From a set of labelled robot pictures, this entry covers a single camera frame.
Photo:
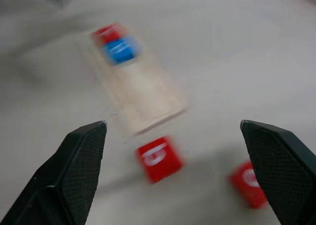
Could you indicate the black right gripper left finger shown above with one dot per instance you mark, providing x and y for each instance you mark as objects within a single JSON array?
[{"x": 74, "y": 175}]

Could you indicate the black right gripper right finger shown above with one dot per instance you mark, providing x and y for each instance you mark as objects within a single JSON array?
[{"x": 284, "y": 170}]

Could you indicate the red letter block O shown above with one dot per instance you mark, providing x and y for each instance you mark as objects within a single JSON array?
[{"x": 247, "y": 185}]

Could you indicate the red letter block B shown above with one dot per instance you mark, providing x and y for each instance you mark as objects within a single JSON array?
[{"x": 159, "y": 159}]

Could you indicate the wooden letter tray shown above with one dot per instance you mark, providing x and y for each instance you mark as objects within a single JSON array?
[{"x": 138, "y": 86}]

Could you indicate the blue letter block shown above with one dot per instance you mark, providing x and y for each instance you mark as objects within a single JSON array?
[{"x": 121, "y": 49}]

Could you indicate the red letter block R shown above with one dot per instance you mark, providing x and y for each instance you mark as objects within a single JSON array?
[{"x": 108, "y": 33}]

